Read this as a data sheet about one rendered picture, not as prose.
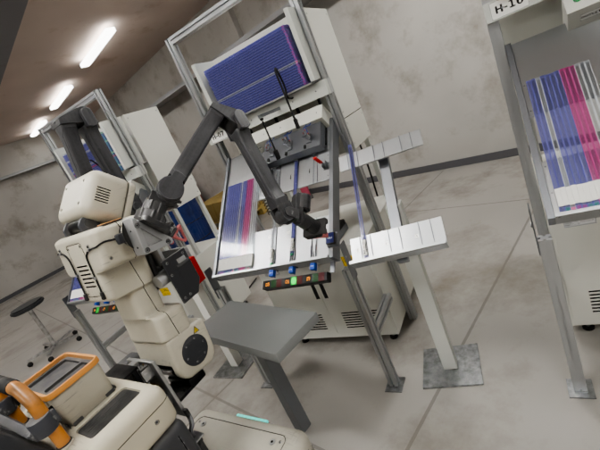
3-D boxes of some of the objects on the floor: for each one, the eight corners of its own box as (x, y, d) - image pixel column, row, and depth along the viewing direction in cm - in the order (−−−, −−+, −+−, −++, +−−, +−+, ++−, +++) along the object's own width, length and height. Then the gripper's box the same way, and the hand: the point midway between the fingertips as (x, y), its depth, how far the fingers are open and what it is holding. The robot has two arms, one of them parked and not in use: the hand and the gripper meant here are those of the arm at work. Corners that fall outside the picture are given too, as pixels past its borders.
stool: (77, 330, 448) (47, 288, 431) (84, 341, 404) (53, 295, 387) (28, 361, 419) (-5, 317, 402) (29, 376, 375) (-7, 327, 358)
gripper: (294, 233, 144) (316, 245, 156) (317, 228, 139) (338, 241, 150) (295, 217, 147) (317, 230, 158) (317, 211, 141) (338, 225, 153)
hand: (326, 235), depth 154 cm, fingers closed
